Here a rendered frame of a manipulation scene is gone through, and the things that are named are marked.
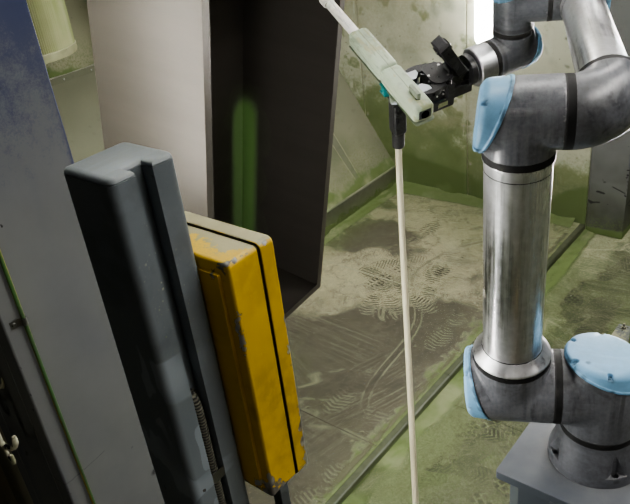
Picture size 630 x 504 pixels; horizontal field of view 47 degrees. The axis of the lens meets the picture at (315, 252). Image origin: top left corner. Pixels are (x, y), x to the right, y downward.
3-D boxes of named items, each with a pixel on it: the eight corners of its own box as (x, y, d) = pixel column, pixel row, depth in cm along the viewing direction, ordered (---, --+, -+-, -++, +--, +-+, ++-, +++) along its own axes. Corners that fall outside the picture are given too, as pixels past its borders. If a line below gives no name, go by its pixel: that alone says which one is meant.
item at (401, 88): (433, 173, 164) (435, 96, 146) (415, 181, 163) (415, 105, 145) (339, 58, 192) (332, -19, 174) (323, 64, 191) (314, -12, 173)
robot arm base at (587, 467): (656, 443, 153) (661, 408, 148) (625, 503, 141) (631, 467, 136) (568, 411, 164) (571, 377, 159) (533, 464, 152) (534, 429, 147)
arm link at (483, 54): (501, 56, 158) (476, 33, 163) (482, 64, 157) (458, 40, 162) (496, 88, 165) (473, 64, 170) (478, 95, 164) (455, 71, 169)
